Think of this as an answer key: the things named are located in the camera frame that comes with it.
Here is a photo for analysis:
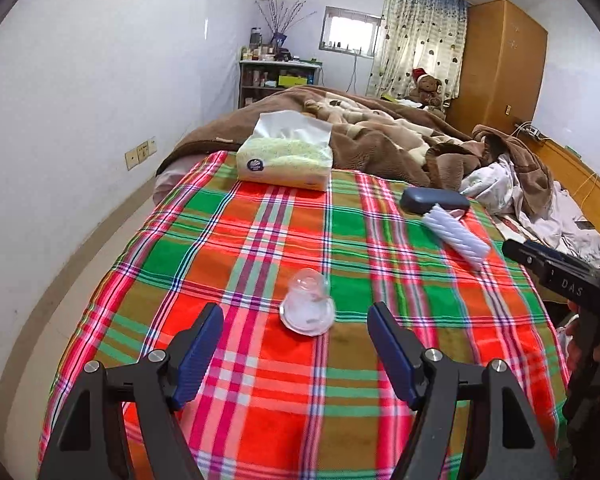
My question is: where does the beige wall socket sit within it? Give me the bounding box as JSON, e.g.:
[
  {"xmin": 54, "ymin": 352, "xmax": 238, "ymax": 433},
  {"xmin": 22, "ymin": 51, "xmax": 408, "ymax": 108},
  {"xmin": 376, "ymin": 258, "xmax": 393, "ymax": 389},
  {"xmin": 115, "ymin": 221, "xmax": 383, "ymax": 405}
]
[{"xmin": 125, "ymin": 136, "xmax": 157, "ymax": 171}]

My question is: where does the patterned curtain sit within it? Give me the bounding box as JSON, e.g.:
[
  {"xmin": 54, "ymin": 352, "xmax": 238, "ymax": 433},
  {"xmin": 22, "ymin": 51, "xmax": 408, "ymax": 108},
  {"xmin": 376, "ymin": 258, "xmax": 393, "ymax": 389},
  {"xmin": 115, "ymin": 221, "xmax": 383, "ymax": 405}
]
[{"xmin": 366, "ymin": 0, "xmax": 468, "ymax": 103}]

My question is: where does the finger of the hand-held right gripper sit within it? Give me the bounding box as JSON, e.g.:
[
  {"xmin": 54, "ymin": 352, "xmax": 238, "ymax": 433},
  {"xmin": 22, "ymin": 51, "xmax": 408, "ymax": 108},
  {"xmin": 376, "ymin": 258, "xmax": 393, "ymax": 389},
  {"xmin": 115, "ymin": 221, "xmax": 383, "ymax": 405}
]
[{"xmin": 502, "ymin": 239, "xmax": 556, "ymax": 277}]

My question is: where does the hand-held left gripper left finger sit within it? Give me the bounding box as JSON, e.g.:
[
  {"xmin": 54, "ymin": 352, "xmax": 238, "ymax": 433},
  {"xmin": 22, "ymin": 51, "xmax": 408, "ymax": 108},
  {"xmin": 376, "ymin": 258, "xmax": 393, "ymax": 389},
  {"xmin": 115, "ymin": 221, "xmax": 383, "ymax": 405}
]
[{"xmin": 37, "ymin": 302, "xmax": 225, "ymax": 480}]

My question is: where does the yellow patterned tissue pack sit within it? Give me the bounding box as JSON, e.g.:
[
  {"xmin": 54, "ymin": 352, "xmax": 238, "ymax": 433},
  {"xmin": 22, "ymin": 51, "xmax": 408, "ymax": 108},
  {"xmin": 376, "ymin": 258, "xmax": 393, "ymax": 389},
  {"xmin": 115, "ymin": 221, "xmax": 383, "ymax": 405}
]
[{"xmin": 236, "ymin": 110, "xmax": 333, "ymax": 192}]

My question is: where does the white twisted rope toy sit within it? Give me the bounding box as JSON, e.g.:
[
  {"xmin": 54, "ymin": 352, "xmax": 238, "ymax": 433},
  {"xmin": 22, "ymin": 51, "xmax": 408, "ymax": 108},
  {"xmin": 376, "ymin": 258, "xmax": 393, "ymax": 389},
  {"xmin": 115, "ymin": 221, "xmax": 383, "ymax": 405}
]
[{"xmin": 422, "ymin": 203, "xmax": 492, "ymax": 271}]

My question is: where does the person's right hand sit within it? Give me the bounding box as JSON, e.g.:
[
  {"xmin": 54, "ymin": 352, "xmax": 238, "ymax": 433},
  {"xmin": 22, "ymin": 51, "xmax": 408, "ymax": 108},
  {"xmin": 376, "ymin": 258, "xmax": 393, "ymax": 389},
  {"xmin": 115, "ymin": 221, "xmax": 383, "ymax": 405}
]
[{"xmin": 564, "ymin": 312, "xmax": 600, "ymax": 378}]

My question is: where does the white floral quilt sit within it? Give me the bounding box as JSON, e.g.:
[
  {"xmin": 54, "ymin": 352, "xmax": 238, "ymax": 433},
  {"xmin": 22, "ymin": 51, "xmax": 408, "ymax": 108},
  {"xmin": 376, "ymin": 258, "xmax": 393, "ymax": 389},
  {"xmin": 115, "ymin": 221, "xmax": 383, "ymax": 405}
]
[{"xmin": 460, "ymin": 152, "xmax": 600, "ymax": 268}]

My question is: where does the dark blue glasses case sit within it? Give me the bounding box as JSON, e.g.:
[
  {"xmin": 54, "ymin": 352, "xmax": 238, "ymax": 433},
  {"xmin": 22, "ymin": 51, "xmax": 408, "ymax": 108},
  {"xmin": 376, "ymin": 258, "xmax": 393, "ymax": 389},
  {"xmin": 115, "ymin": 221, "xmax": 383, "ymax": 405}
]
[{"xmin": 399, "ymin": 187, "xmax": 472, "ymax": 218}]

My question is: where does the small window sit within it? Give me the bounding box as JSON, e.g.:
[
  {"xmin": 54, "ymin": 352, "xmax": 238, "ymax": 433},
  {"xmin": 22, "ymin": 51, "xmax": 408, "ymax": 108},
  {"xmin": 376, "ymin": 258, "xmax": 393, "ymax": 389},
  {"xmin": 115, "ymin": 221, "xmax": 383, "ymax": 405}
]
[{"xmin": 321, "ymin": 6, "xmax": 385, "ymax": 56}]

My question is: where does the vase with dry branches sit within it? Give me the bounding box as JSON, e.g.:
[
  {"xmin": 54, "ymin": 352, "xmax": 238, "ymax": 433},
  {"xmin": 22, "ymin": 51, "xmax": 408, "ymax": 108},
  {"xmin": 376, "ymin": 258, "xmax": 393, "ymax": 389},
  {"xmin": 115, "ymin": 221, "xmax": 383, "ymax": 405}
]
[{"xmin": 256, "ymin": 0, "xmax": 318, "ymax": 50}]

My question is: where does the brown fleece blanket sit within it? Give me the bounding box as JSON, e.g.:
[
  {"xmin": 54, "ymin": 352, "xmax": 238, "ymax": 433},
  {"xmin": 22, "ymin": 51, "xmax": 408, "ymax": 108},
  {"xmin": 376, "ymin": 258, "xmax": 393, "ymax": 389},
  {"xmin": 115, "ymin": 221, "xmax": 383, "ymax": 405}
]
[{"xmin": 156, "ymin": 85, "xmax": 553, "ymax": 218}]

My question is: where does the clear plastic cup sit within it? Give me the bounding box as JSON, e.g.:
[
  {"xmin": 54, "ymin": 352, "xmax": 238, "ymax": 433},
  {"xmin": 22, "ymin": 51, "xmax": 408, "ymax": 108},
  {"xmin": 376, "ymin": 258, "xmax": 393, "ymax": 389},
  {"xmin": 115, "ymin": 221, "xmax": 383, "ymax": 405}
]
[{"xmin": 279, "ymin": 267, "xmax": 337, "ymax": 336}]

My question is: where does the brown teddy bear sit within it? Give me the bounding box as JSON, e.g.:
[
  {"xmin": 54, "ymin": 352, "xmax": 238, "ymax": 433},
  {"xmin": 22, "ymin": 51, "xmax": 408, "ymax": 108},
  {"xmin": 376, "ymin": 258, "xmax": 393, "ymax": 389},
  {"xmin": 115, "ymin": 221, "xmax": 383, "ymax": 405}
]
[{"xmin": 410, "ymin": 67, "xmax": 446, "ymax": 108}]

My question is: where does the wooden wardrobe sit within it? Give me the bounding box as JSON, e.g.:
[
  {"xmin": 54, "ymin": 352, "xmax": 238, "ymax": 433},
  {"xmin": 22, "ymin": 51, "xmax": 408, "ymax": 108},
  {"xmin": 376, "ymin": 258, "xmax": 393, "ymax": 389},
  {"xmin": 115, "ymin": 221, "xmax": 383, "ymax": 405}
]
[{"xmin": 445, "ymin": 0, "xmax": 549, "ymax": 138}]

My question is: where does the cluttered shelf unit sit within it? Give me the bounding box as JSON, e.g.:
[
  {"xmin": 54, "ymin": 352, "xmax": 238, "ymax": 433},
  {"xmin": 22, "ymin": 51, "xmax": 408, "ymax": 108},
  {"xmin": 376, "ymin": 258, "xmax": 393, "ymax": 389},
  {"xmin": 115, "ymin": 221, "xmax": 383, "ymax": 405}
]
[{"xmin": 238, "ymin": 59, "xmax": 325, "ymax": 108}]

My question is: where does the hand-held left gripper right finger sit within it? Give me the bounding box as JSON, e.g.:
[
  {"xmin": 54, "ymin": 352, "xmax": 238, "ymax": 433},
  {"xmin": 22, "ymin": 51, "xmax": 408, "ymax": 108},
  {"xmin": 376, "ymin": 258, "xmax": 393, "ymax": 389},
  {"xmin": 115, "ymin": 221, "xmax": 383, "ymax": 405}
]
[{"xmin": 367, "ymin": 301, "xmax": 561, "ymax": 480}]

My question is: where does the plaid bed cover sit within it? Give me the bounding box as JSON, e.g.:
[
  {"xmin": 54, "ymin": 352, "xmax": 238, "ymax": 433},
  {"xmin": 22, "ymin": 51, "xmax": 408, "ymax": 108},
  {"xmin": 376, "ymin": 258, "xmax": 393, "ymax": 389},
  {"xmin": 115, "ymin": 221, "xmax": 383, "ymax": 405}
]
[{"xmin": 37, "ymin": 150, "xmax": 571, "ymax": 480}]

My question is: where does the pink bed sheet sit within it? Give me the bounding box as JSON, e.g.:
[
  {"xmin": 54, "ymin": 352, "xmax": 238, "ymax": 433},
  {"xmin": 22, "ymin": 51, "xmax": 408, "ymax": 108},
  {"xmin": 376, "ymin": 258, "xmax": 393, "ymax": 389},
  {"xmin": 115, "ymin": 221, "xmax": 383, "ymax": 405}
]
[{"xmin": 152, "ymin": 152, "xmax": 203, "ymax": 206}]

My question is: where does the wooden headboard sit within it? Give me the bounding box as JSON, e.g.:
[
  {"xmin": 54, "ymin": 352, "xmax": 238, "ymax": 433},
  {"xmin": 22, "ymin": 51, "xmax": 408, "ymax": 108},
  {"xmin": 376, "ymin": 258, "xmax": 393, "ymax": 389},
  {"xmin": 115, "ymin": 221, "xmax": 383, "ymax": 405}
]
[{"xmin": 512, "ymin": 120, "xmax": 600, "ymax": 241}]

